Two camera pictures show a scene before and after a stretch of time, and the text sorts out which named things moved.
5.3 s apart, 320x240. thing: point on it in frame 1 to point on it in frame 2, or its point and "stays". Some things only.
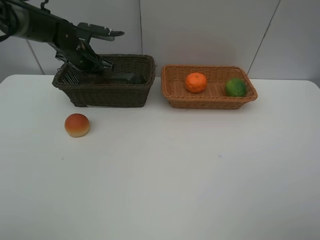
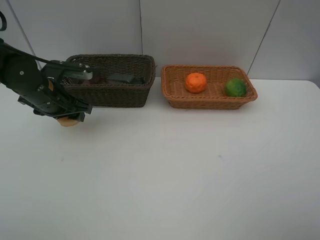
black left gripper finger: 106,63 to 80,108
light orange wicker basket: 214,96 stays
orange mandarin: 195,82 stays
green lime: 235,87 stays
